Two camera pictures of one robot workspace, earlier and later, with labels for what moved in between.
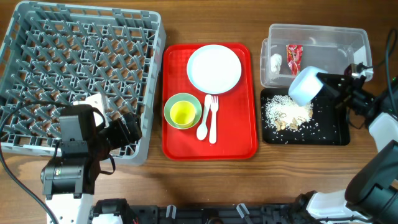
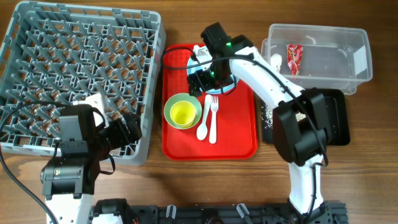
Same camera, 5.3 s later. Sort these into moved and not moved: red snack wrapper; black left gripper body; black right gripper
Moved: black right gripper
Not moved: black left gripper body; red snack wrapper
